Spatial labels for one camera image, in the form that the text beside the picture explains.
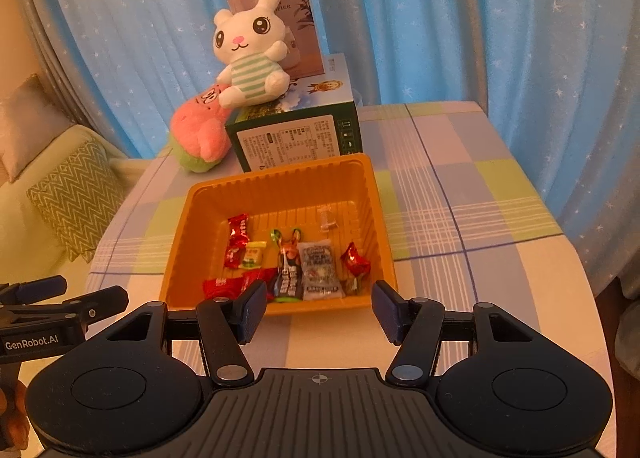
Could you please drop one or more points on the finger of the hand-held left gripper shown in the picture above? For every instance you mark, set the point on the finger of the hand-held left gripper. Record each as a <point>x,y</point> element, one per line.
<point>40,288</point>
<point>107,300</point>

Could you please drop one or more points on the silver grey snack packet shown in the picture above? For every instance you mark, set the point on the silver grey snack packet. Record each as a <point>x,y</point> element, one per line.
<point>320,270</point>

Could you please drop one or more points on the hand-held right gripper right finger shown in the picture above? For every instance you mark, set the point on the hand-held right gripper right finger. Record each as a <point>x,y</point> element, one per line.
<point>387,313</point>

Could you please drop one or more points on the green cardboard box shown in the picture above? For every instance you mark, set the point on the green cardboard box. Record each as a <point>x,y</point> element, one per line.
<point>295,138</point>

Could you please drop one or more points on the cream sofa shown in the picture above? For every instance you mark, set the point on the cream sofa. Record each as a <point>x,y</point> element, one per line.
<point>30,248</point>

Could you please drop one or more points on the grey curtain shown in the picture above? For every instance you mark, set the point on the grey curtain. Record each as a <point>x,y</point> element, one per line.
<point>45,48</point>
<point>631,338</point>

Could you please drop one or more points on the checked tablecloth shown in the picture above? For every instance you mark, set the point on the checked tablecloth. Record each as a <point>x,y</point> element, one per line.
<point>475,248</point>

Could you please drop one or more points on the red foil twisted candy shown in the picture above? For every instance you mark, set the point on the red foil twisted candy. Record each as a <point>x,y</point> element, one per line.
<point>237,238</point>

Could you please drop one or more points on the person's left hand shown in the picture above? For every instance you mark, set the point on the person's left hand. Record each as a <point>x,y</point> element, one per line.
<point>12,418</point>

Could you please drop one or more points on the clear brown candy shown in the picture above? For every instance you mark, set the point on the clear brown candy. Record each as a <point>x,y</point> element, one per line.
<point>328,220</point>

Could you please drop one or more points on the pink star plush toy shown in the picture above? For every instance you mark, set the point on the pink star plush toy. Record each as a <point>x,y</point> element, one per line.
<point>200,128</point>

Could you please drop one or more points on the tall beige cardboard box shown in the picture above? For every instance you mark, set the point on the tall beige cardboard box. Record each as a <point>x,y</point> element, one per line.
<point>305,33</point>

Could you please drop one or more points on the white bunny plush toy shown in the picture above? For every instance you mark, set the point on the white bunny plush toy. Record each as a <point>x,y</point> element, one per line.
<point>250,73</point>

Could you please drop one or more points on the blue star curtain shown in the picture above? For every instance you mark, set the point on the blue star curtain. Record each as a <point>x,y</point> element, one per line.
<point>450,13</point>

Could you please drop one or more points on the small red triangular snack packet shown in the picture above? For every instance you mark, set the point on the small red triangular snack packet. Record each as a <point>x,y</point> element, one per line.
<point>356,262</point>

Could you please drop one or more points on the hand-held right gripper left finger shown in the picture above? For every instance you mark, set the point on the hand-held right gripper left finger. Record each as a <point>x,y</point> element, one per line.
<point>252,310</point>

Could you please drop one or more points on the green chevron cushion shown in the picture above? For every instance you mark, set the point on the green chevron cushion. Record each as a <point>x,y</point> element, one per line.
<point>75,198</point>

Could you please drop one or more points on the grey cushion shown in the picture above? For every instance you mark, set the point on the grey cushion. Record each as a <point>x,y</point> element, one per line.
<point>27,128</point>

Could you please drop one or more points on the yellow green candy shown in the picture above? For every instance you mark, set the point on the yellow green candy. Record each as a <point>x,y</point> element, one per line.
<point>252,256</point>

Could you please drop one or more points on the orange plastic tray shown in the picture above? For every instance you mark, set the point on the orange plastic tray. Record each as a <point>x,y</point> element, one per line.
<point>280,188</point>

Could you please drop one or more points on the long green black snack packet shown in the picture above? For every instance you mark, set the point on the long green black snack packet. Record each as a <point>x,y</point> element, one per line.
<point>287,270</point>

